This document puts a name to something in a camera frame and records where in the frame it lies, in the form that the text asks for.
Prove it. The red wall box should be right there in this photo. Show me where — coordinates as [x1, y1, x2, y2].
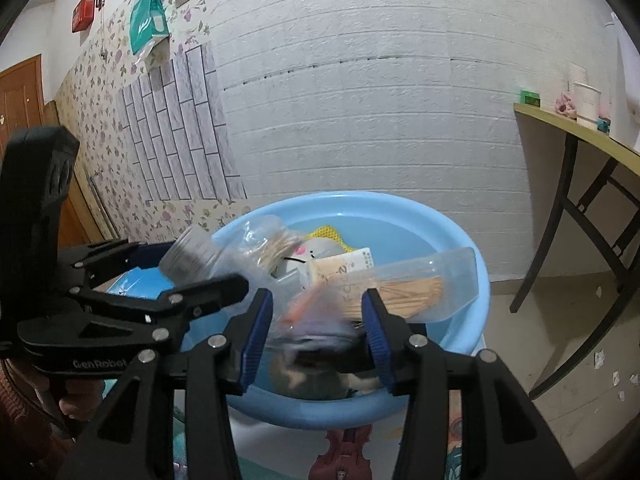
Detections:
[70, 0, 96, 34]

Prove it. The wooden door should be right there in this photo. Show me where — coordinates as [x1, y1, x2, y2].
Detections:
[0, 54, 104, 248]

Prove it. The person's left hand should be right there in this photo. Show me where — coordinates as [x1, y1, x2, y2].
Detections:
[52, 380, 105, 422]

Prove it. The blue plastic basin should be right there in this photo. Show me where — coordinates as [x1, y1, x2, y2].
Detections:
[180, 190, 493, 432]

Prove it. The white paper cup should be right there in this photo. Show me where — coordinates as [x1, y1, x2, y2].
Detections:
[568, 63, 601, 130]

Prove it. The white yellow plush toy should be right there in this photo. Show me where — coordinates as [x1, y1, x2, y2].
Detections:
[272, 226, 354, 278]

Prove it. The face tissue pack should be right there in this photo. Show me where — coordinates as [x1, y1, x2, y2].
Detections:
[308, 247, 374, 304]

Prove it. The green hanging bag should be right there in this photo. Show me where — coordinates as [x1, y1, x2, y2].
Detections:
[129, 0, 169, 64]

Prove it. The silver snack wrapper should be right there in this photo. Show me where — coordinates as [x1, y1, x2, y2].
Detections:
[266, 284, 366, 353]

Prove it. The white kettle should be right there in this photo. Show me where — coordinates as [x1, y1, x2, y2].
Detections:
[605, 12, 639, 153]

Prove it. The side table with black legs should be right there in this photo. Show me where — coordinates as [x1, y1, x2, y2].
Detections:
[508, 102, 640, 401]

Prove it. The clear glass bottle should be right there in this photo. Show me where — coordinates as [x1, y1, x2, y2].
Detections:
[158, 214, 304, 296]

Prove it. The green small box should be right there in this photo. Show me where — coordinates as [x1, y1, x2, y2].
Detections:
[520, 89, 541, 107]

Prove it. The brown plush toy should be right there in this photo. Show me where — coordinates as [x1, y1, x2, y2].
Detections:
[269, 354, 349, 401]

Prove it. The clear toothpick box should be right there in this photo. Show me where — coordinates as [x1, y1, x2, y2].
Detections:
[348, 247, 480, 323]

